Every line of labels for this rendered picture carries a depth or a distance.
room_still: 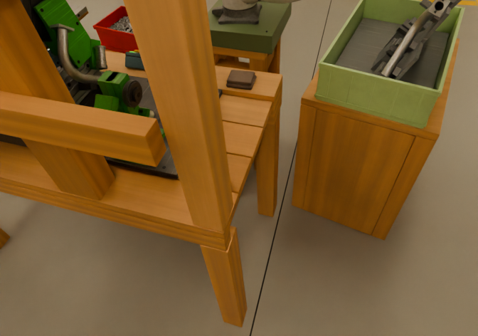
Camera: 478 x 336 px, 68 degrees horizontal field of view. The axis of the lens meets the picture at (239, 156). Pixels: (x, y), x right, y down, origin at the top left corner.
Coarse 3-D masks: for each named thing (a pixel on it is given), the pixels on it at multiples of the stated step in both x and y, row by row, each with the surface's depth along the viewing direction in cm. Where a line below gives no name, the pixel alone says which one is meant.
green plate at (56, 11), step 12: (48, 0) 106; (60, 0) 110; (36, 12) 103; (48, 12) 106; (60, 12) 110; (72, 12) 113; (48, 24) 106; (72, 24) 113; (72, 36) 114; (84, 36) 118; (72, 48) 114; (84, 48) 118; (72, 60) 114; (84, 60) 118
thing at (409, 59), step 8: (448, 8) 112; (432, 16) 114; (440, 16) 112; (432, 24) 117; (432, 32) 115; (424, 40) 118; (416, 48) 119; (408, 56) 123; (416, 56) 114; (400, 64) 128; (408, 64) 117; (376, 72) 131; (400, 72) 120
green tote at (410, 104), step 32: (384, 0) 160; (416, 0) 154; (352, 32) 160; (448, 32) 156; (320, 64) 128; (448, 64) 123; (320, 96) 139; (352, 96) 132; (384, 96) 125; (416, 96) 119
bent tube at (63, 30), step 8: (56, 24) 105; (64, 32) 107; (64, 40) 107; (64, 48) 107; (64, 56) 107; (64, 64) 108; (72, 64) 110; (72, 72) 110; (80, 80) 113; (88, 80) 115; (96, 80) 118
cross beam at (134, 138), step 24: (0, 96) 75; (24, 96) 74; (0, 120) 76; (24, 120) 73; (48, 120) 70; (72, 120) 68; (96, 120) 68; (120, 120) 67; (144, 120) 67; (72, 144) 74; (96, 144) 71; (120, 144) 68; (144, 144) 66
